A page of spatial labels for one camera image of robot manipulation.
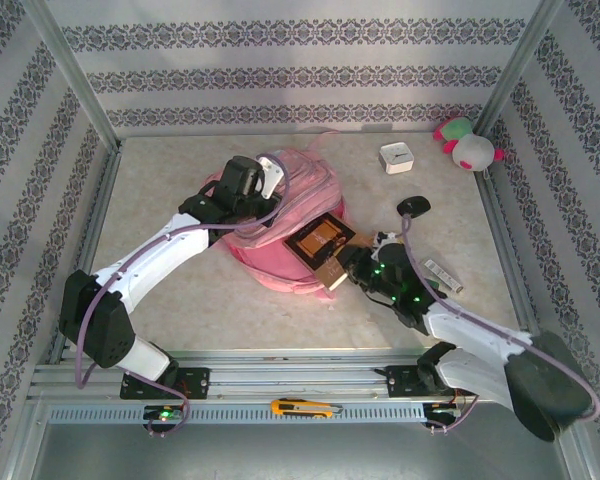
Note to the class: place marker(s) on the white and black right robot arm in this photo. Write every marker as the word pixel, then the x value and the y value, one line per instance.
pixel 475 330

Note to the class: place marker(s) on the pink backpack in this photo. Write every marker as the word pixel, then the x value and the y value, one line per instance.
pixel 305 195

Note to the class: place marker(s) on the brown book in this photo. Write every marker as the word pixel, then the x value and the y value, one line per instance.
pixel 315 242

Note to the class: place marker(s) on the clear plastic box with barcode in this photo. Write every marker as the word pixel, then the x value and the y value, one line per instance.
pixel 442 275

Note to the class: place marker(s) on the small circuit board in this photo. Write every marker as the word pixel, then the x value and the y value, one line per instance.
pixel 442 411
pixel 165 414

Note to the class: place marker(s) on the white green pink plush toy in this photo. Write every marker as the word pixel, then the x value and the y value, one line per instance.
pixel 472 152

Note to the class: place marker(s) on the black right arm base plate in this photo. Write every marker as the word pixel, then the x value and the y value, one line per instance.
pixel 400 382

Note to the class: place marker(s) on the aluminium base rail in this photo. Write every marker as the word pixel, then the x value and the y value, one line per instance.
pixel 290 380

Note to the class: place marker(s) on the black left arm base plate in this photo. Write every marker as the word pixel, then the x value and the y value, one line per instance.
pixel 197 382

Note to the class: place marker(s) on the metal table side rail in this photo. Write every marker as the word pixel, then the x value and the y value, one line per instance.
pixel 500 230
pixel 94 225

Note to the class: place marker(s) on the white square clock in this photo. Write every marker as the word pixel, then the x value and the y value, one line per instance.
pixel 396 157

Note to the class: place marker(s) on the yellow utility knife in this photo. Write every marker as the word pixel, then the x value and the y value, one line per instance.
pixel 295 407

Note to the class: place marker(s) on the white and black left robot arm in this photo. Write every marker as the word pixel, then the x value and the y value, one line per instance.
pixel 150 255

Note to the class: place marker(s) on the metal frame post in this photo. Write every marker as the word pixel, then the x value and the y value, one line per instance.
pixel 517 65
pixel 72 70

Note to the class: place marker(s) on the black computer mouse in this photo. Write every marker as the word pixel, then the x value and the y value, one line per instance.
pixel 414 206

